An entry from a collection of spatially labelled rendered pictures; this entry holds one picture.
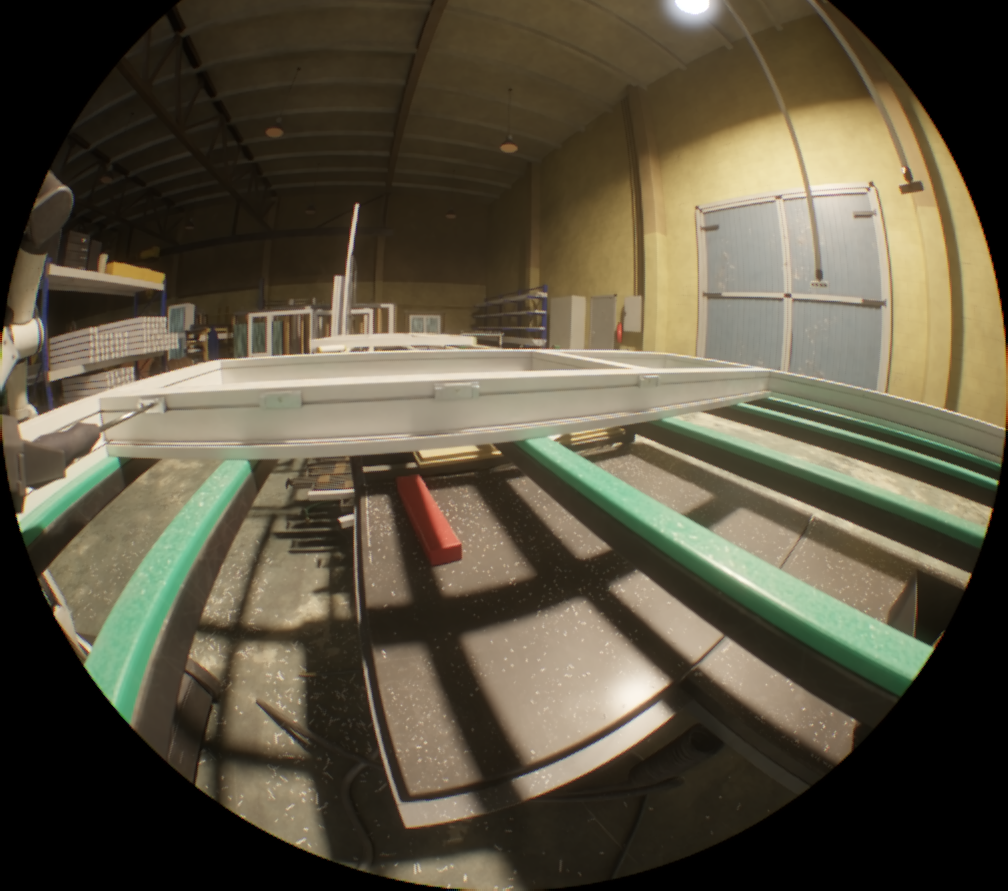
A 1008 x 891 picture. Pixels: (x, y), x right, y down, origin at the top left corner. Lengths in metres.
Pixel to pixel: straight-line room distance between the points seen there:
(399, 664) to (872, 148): 7.43
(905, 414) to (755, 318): 5.69
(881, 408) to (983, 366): 5.66
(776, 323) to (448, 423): 6.17
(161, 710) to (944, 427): 1.13
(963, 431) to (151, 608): 1.17
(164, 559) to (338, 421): 0.22
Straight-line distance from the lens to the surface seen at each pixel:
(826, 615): 0.21
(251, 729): 1.19
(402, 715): 0.43
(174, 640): 0.23
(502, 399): 0.36
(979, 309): 6.60
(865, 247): 6.33
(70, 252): 4.87
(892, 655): 0.23
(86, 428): 0.35
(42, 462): 0.31
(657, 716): 0.49
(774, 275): 6.48
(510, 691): 0.44
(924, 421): 0.97
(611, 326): 8.88
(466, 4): 8.65
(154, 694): 0.21
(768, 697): 0.53
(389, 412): 0.34
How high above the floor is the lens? 0.99
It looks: 10 degrees down
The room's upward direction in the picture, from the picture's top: 2 degrees clockwise
